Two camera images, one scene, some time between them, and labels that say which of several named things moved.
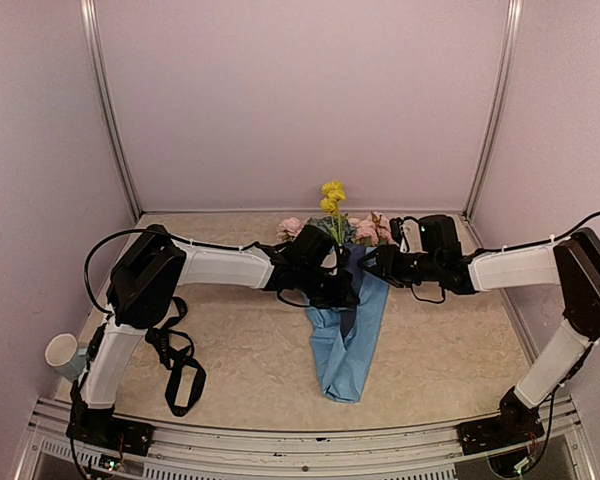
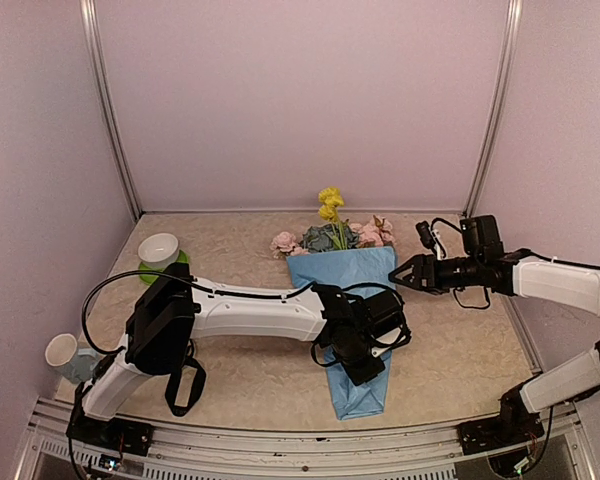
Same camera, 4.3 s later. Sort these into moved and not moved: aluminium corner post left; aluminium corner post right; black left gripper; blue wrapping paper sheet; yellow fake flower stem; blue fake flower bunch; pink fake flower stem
Moved: blue fake flower bunch; pink fake flower stem; black left gripper; yellow fake flower stem; blue wrapping paper sheet
Not moved: aluminium corner post right; aluminium corner post left
